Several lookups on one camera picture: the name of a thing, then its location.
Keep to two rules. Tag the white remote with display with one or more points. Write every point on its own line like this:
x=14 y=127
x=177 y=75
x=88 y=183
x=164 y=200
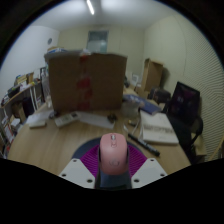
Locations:
x=66 y=120

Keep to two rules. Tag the black bag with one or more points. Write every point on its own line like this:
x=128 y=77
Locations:
x=160 y=95

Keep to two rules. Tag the large brown cardboard box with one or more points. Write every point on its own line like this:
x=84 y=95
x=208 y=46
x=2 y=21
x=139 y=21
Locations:
x=66 y=83

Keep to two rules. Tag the pink computer mouse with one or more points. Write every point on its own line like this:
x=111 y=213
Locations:
x=114 y=153

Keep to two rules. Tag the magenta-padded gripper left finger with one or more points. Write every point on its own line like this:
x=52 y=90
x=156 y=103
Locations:
x=78 y=171

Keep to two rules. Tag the black office chair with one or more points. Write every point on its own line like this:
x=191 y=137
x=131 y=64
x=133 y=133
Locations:
x=191 y=133

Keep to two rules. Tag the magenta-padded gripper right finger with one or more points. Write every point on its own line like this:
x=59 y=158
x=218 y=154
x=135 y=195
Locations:
x=146 y=171

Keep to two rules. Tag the blue folder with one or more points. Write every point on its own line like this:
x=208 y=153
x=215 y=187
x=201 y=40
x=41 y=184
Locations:
x=146 y=106

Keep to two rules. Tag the long ceiling light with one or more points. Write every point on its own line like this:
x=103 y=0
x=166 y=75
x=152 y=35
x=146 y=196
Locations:
x=90 y=6

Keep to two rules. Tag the black marker pen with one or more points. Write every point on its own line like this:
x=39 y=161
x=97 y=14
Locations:
x=143 y=144

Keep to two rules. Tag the long cluttered side desk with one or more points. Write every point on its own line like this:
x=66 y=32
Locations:
x=23 y=91

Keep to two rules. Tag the round wall clock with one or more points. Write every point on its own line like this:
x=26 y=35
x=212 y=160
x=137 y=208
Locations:
x=50 y=41

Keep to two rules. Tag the white closed book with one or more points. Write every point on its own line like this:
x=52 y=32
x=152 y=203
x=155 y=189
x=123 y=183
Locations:
x=158 y=128

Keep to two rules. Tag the blank white paper sheet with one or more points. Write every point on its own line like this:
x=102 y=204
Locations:
x=98 y=120

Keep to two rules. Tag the tall open cardboard box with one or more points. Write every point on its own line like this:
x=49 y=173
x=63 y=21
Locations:
x=152 y=75

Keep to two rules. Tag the window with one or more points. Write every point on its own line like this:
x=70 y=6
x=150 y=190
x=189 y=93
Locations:
x=97 y=41

